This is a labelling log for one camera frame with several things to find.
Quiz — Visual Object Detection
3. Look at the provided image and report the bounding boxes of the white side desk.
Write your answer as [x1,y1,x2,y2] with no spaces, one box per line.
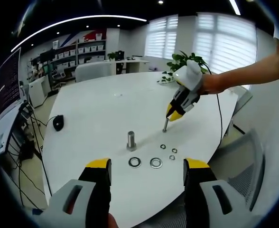
[0,101,29,156]

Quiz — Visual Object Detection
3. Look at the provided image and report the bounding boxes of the large steel bolt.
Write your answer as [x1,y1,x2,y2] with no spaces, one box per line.
[126,131,138,152]

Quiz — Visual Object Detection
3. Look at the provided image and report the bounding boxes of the grey mesh office chair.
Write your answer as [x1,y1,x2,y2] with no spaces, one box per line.
[226,129,266,213]

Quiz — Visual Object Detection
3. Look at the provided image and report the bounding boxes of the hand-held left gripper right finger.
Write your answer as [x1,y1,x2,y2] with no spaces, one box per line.
[183,158,251,228]

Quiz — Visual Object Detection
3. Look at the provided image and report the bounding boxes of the shelf with white boxes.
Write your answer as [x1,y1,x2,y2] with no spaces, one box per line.
[49,38,107,72]

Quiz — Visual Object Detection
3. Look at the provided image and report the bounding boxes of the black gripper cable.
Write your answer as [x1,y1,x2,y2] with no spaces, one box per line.
[201,57,223,149]

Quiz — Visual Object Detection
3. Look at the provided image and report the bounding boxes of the white low cabinet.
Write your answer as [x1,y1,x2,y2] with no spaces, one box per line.
[27,75,50,109]

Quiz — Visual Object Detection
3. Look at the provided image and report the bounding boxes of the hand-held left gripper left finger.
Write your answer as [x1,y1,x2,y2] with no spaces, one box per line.
[38,158,112,228]

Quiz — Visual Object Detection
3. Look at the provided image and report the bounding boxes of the tangle of black cables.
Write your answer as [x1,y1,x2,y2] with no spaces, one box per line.
[8,104,54,207]

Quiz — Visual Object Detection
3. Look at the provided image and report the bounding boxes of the large steel washer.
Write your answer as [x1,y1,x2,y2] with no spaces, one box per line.
[149,157,164,169]
[128,156,143,168]

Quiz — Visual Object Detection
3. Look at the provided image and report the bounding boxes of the computer monitor with text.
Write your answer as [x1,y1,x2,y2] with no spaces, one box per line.
[0,47,23,122]

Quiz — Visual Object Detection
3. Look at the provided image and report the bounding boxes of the grey padded chair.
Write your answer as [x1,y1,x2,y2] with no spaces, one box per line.
[74,62,112,83]

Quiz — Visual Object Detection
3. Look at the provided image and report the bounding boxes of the person's right forearm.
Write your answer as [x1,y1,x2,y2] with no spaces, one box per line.
[212,38,279,94]

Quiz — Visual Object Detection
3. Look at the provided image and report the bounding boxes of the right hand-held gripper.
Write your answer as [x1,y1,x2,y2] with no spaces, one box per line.
[166,59,205,122]

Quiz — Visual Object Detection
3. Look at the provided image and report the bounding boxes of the green potted plant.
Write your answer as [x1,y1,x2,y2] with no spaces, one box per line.
[157,53,209,84]

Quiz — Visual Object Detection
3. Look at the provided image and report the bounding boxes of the black round device with cable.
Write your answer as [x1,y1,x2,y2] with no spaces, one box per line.
[46,114,65,132]

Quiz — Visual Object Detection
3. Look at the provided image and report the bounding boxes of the white office desk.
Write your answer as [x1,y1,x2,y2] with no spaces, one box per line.
[106,58,150,76]

